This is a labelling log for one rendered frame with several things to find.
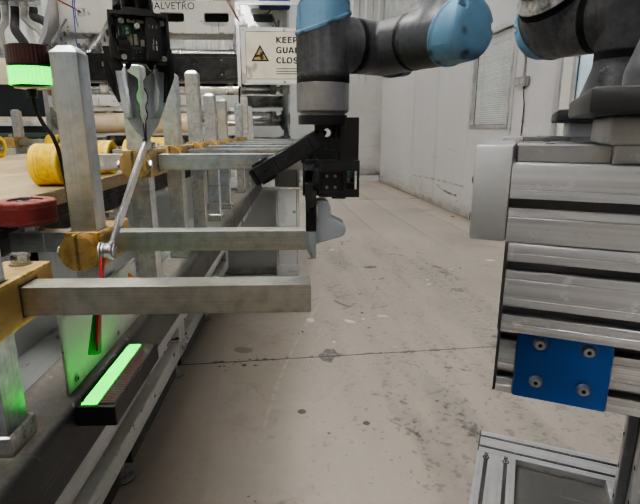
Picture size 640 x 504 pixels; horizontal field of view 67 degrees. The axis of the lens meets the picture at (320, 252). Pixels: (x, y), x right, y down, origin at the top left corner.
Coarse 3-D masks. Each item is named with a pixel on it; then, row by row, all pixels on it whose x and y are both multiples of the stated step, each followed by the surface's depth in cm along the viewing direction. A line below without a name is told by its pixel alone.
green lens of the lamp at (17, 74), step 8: (8, 72) 62; (16, 72) 61; (24, 72) 61; (32, 72) 61; (40, 72) 62; (48, 72) 62; (8, 80) 62; (16, 80) 61; (24, 80) 61; (32, 80) 61; (40, 80) 62; (48, 80) 62
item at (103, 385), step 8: (136, 344) 71; (128, 352) 69; (120, 360) 66; (128, 360) 66; (112, 368) 64; (120, 368) 64; (104, 376) 62; (112, 376) 62; (104, 384) 60; (96, 392) 58; (104, 392) 58; (88, 400) 57; (96, 400) 57
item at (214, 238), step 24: (24, 240) 71; (48, 240) 72; (120, 240) 72; (144, 240) 72; (168, 240) 72; (192, 240) 72; (216, 240) 73; (240, 240) 73; (264, 240) 73; (288, 240) 73
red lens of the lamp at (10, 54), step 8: (8, 48) 60; (16, 48) 60; (24, 48) 60; (32, 48) 61; (40, 48) 61; (48, 48) 62; (8, 56) 61; (16, 56) 60; (24, 56) 60; (32, 56) 61; (40, 56) 61; (48, 56) 62; (48, 64) 62
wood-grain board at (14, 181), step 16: (0, 160) 171; (16, 160) 171; (0, 176) 113; (16, 176) 113; (112, 176) 115; (0, 192) 85; (16, 192) 85; (32, 192) 85; (48, 192) 86; (64, 192) 92
